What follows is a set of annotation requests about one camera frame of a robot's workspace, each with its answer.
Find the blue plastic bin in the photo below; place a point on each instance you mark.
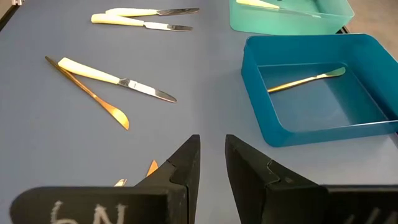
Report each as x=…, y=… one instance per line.
x=258, y=93

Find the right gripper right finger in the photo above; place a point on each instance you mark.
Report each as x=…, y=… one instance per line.
x=264, y=193

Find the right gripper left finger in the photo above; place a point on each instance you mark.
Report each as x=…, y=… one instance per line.
x=174, y=193

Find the light green plastic bin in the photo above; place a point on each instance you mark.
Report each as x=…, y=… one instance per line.
x=280, y=28

